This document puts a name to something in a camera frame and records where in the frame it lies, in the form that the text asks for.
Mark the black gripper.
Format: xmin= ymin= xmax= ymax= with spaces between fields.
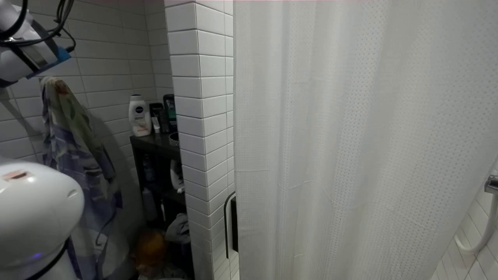
xmin=20 ymin=33 xmax=65 ymax=78

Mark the floral multicolour towel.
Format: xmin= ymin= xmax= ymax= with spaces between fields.
xmin=39 ymin=77 xmax=151 ymax=280

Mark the white lotion bottle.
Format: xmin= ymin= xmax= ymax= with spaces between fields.
xmin=127 ymin=94 xmax=152 ymax=139

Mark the dark slim bottle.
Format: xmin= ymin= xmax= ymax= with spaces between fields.
xmin=148 ymin=101 xmax=166 ymax=136

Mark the dark green bottle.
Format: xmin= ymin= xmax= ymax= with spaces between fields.
xmin=162 ymin=92 xmax=180 ymax=139

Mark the black shelf unit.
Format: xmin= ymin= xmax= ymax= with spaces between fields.
xmin=129 ymin=133 xmax=196 ymax=277

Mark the grey cloth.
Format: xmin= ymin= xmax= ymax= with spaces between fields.
xmin=165 ymin=212 xmax=193 ymax=246

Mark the white shower curtain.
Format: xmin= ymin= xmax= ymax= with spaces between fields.
xmin=232 ymin=0 xmax=498 ymax=280

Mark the chrome shower faucet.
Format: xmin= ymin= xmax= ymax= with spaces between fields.
xmin=484 ymin=170 xmax=498 ymax=195

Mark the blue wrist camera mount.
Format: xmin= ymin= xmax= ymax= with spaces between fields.
xmin=53 ymin=42 xmax=75 ymax=66

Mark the black handle with chrome bracket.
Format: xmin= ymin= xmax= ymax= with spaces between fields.
xmin=222 ymin=190 xmax=241 ymax=260

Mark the white shower hose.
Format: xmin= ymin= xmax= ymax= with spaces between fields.
xmin=454 ymin=190 xmax=498 ymax=254

